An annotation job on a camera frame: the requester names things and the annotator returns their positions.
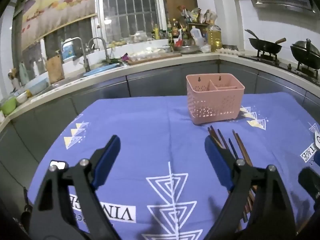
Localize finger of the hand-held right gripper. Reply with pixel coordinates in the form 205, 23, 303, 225
298, 167, 320, 202

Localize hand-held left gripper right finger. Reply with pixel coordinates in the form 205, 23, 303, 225
204, 135, 298, 240

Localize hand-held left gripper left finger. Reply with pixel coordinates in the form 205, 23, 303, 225
29, 134, 122, 240

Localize bunch of chopsticks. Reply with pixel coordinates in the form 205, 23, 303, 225
207, 126, 258, 230

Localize pink plastic utensil basket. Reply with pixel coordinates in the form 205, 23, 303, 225
186, 73, 245, 125

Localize blue printed tablecloth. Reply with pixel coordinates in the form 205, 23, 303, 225
26, 91, 320, 240

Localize blue plate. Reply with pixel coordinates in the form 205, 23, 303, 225
82, 64, 125, 77

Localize pale blue basin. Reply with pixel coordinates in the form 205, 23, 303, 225
25, 77, 49, 95

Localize upright wooden cutting board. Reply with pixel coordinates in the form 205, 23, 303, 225
46, 55, 65, 84

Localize white bowl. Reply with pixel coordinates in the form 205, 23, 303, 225
16, 91, 28, 104

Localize egg tray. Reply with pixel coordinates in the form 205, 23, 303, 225
216, 46, 243, 56

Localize tall chrome faucet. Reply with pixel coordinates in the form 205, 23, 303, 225
61, 37, 91, 72

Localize green bowl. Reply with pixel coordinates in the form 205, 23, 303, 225
0, 97, 17, 115

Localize gas stove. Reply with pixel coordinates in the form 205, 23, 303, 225
239, 52, 320, 83

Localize curved chrome faucet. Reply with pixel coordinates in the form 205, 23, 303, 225
87, 37, 111, 63

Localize metal basin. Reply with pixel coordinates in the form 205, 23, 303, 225
174, 44, 201, 54

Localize blue and white water filter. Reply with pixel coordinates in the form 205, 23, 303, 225
61, 40, 76, 61

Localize flat wooden cutting board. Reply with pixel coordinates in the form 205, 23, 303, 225
127, 51, 182, 66

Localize yellow cooking oil bottle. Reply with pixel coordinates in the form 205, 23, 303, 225
207, 20, 223, 52

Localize black wok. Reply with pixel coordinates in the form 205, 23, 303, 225
244, 29, 287, 56

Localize white plastic jug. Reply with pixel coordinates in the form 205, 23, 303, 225
190, 27, 204, 47

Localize black lidded pot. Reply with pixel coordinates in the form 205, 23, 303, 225
290, 39, 320, 71

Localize group of condiment bottles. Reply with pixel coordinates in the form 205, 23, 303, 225
166, 17, 191, 46

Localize barred window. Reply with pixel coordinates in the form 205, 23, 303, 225
96, 0, 166, 43

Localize brown board at window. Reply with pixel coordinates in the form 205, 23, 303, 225
164, 0, 198, 26

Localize fruit print wall poster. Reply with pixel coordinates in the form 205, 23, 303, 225
21, 0, 97, 51

